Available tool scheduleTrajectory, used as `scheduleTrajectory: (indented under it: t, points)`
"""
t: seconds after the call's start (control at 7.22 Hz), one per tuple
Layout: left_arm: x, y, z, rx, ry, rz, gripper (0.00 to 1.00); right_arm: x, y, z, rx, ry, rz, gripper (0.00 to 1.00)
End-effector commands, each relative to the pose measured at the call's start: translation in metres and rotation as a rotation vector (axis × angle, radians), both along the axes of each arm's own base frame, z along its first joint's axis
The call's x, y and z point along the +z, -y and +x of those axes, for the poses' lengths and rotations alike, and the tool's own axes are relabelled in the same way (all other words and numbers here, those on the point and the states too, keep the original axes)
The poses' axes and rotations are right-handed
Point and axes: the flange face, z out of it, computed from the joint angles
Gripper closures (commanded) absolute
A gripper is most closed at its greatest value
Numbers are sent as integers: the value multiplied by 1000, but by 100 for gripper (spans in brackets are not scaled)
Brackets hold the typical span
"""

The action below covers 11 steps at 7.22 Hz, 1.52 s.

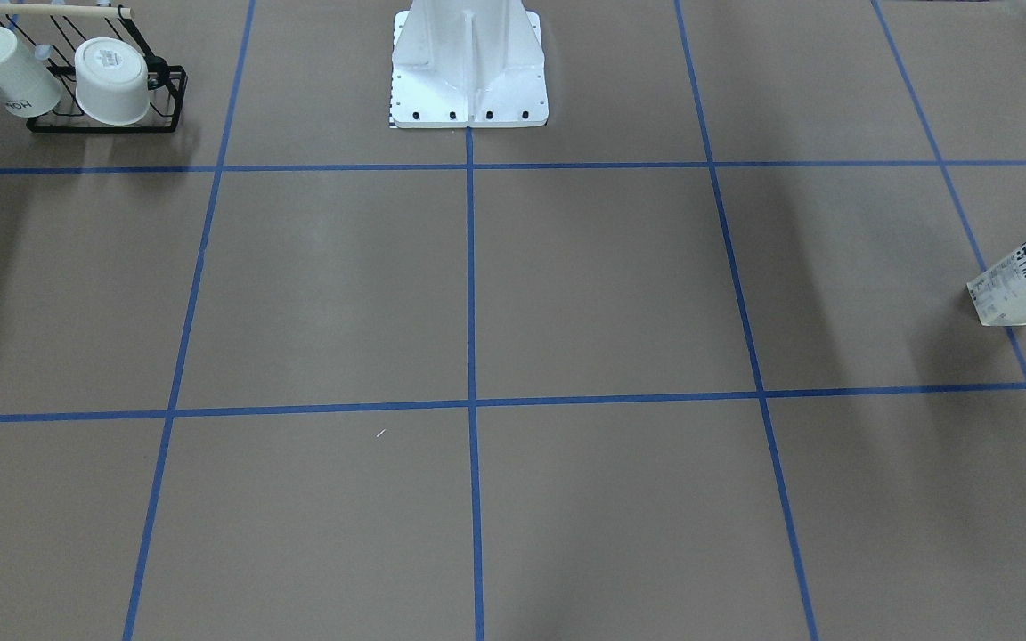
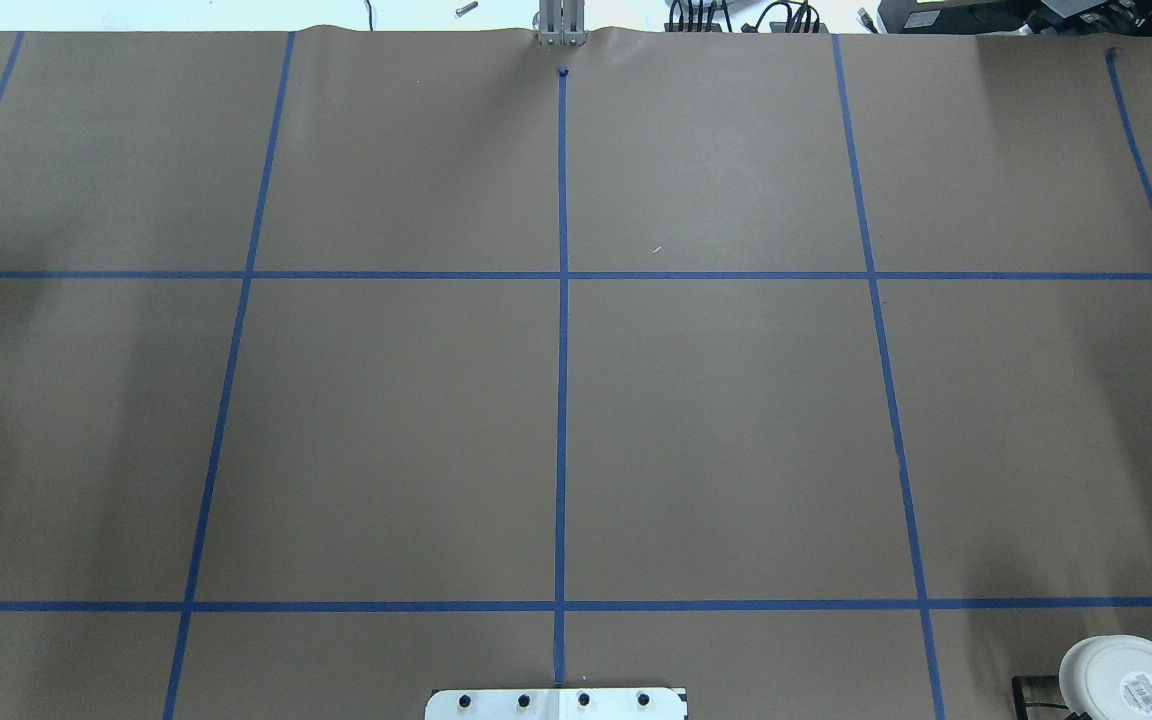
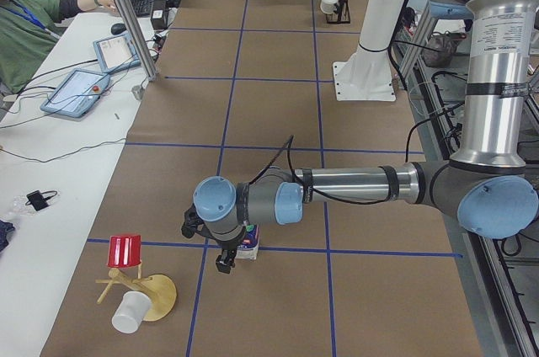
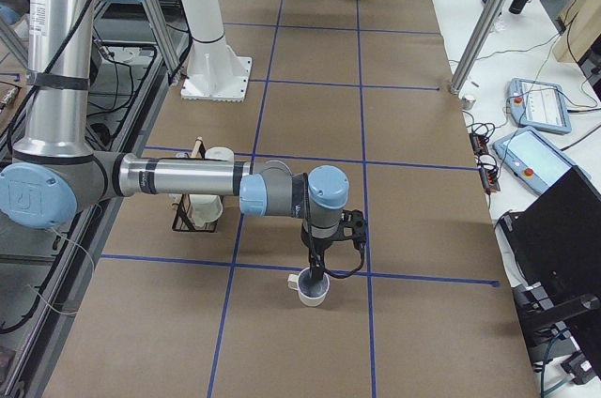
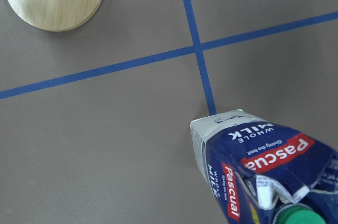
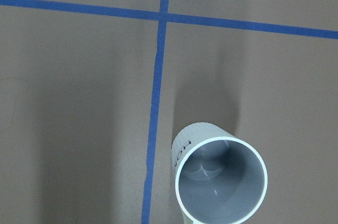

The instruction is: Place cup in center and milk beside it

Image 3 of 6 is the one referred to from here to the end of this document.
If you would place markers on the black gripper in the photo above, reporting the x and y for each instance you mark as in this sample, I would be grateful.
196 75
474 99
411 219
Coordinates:
227 246

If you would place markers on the white blue milk carton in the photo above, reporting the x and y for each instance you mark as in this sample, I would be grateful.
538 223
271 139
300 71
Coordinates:
248 248

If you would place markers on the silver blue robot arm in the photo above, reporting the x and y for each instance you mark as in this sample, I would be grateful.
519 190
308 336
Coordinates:
481 185

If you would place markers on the wooden cup tree stand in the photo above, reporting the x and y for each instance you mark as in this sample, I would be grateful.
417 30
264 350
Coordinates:
159 288

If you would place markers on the white plastic cup on tree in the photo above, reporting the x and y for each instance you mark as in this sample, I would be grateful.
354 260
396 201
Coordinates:
131 311

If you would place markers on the red plastic cup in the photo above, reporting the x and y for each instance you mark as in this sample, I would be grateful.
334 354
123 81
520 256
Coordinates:
124 251

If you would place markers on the small metal cylinder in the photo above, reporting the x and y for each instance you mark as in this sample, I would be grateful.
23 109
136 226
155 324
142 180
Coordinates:
137 92

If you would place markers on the crumpled clear plastic bag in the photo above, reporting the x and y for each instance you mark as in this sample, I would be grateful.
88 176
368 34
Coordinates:
20 206

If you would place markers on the dark blue cloth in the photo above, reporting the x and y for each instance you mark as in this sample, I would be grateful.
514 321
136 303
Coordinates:
6 228

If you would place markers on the near blue teach pendant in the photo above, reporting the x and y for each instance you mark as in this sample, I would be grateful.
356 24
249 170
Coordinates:
77 94

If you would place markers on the blue teach pendant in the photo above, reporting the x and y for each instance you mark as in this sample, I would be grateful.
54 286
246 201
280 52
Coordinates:
77 94
116 53

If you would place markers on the far blue teach pendant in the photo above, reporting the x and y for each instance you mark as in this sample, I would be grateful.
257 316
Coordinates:
116 53

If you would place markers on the black computer mouse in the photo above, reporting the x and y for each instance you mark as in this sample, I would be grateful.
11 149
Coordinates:
117 28

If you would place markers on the black box near keyboard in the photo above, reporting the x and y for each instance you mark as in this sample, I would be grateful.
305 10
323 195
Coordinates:
159 15

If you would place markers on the black wooden mug rack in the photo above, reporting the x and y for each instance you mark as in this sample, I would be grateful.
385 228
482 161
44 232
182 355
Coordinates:
341 15

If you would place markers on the white lower mug on rack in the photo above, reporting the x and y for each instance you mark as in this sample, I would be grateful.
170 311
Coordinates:
328 6

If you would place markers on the person in green shirt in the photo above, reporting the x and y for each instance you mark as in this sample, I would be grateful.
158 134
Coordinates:
30 30

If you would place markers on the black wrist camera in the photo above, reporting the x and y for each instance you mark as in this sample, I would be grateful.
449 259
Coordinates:
193 224

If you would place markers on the small black device with cable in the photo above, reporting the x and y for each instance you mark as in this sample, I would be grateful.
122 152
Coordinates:
40 200

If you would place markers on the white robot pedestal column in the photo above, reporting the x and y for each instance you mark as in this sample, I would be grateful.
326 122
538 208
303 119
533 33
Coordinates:
367 74

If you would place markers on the aluminium frame post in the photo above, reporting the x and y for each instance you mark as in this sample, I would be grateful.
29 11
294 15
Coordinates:
127 12

